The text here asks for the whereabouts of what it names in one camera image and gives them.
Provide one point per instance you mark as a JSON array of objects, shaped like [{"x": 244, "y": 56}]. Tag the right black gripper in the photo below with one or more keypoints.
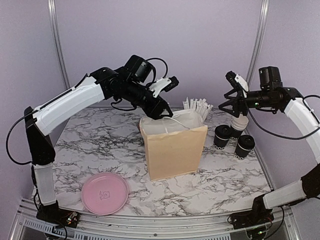
[{"x": 240, "y": 98}]

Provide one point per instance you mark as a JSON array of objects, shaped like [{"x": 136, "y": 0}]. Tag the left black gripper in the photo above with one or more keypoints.
[{"x": 155, "y": 111}]

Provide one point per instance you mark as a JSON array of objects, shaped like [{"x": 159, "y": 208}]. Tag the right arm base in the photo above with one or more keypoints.
[{"x": 258, "y": 215}]

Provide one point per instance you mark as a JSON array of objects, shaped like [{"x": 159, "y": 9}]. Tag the black coffee cup lid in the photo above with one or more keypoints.
[{"x": 223, "y": 132}]

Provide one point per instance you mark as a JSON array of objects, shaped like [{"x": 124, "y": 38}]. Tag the black paper coffee cup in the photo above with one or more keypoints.
[
  {"x": 241, "y": 154},
  {"x": 220, "y": 142}
]

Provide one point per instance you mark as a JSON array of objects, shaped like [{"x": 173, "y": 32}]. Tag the right aluminium frame post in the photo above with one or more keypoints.
[{"x": 260, "y": 32}]

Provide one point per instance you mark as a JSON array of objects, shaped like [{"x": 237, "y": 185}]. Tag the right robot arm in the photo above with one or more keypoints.
[{"x": 273, "y": 97}]

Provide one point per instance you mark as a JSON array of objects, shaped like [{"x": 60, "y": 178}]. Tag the brown paper bag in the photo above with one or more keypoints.
[{"x": 173, "y": 145}]

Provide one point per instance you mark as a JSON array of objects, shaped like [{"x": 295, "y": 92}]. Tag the bundle of white straws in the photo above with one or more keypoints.
[{"x": 199, "y": 105}]

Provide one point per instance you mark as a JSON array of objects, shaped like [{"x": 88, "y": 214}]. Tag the pink plate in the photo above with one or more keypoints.
[{"x": 104, "y": 193}]

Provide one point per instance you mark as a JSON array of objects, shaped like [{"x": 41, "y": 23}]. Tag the stack of paper cups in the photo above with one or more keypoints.
[{"x": 237, "y": 126}]

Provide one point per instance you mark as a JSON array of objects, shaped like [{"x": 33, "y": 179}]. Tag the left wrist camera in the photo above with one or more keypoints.
[{"x": 163, "y": 84}]

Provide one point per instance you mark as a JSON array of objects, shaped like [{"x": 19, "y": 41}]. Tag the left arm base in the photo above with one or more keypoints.
[{"x": 52, "y": 213}]

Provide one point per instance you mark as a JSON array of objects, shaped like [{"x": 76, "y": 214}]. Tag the left aluminium frame post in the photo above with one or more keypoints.
[{"x": 57, "y": 42}]

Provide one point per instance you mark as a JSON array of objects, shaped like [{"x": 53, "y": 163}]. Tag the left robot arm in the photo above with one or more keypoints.
[{"x": 123, "y": 83}]

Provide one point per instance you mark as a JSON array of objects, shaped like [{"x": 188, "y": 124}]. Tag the aluminium frame post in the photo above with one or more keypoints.
[
  {"x": 57, "y": 42},
  {"x": 260, "y": 32}
]

